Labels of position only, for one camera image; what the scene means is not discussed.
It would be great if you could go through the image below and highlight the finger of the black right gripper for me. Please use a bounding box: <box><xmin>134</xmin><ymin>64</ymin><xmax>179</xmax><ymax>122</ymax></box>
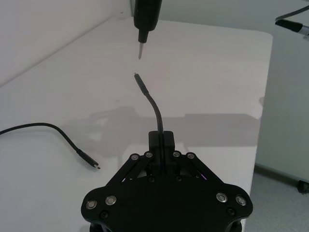
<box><xmin>133</xmin><ymin>0</ymin><xmax>163</xmax><ymax>32</ymax></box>

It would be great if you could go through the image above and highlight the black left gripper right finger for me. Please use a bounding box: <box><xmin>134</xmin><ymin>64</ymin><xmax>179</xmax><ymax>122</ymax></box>
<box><xmin>162</xmin><ymin>130</ymin><xmax>225</xmax><ymax>187</ymax></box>

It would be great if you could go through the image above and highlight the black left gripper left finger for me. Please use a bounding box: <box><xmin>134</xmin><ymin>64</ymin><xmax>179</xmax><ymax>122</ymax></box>
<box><xmin>103</xmin><ymin>131</ymin><xmax>161</xmax><ymax>189</ymax></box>

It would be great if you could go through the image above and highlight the black plug with silver tip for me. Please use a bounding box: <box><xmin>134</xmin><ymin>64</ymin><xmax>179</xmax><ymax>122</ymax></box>
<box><xmin>137</xmin><ymin>28</ymin><xmax>149</xmax><ymax>60</ymax></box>

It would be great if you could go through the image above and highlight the black cable with slim plug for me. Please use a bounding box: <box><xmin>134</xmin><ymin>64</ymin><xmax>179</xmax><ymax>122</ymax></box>
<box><xmin>133</xmin><ymin>72</ymin><xmax>166</xmax><ymax>171</ymax></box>

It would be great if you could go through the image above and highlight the grey wheeled cabinet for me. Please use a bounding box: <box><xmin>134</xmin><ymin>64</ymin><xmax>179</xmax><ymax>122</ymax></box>
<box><xmin>254</xmin><ymin>22</ymin><xmax>309</xmax><ymax>189</ymax></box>

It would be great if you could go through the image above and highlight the black and silver rod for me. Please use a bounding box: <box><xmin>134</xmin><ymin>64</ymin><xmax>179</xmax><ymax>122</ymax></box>
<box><xmin>275</xmin><ymin>19</ymin><xmax>309</xmax><ymax>37</ymax></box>

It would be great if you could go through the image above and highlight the black cable with flat plug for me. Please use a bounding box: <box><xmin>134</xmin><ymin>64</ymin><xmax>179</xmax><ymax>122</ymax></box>
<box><xmin>0</xmin><ymin>122</ymin><xmax>102</xmax><ymax>170</ymax></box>

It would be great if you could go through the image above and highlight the thin grey cable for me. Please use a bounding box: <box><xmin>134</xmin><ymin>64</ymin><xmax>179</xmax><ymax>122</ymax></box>
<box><xmin>275</xmin><ymin>4</ymin><xmax>309</xmax><ymax>21</ymax></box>

